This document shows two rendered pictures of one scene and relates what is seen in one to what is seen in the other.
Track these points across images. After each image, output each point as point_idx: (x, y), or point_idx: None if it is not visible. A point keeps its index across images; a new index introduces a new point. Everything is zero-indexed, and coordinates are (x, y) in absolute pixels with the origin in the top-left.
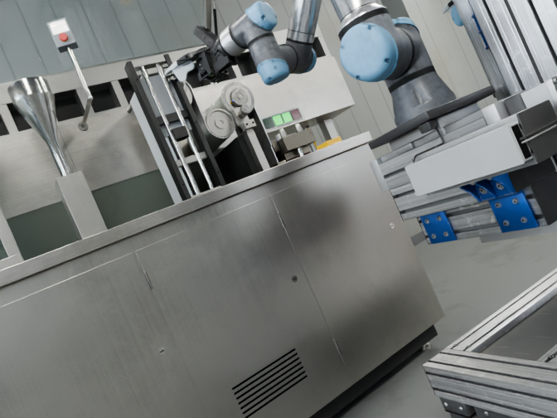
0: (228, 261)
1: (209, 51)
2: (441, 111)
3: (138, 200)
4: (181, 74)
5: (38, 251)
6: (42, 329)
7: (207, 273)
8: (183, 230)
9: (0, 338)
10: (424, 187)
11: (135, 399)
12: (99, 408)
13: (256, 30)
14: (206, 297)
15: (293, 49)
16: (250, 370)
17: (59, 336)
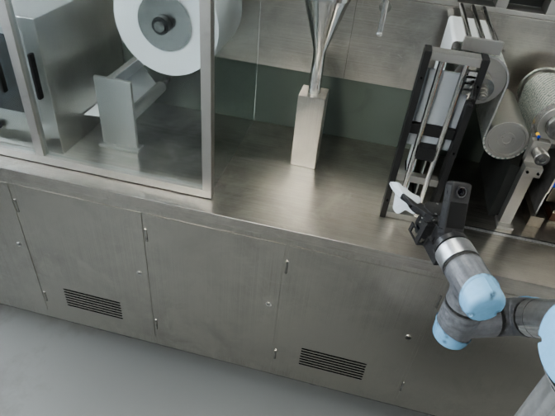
0: (359, 295)
1: (436, 224)
2: None
3: (386, 111)
4: (398, 205)
5: (275, 105)
6: (200, 248)
7: (335, 290)
8: (339, 255)
9: (174, 236)
10: None
11: (237, 311)
12: (214, 300)
13: (457, 305)
14: (323, 300)
15: (502, 329)
16: (322, 350)
17: (208, 257)
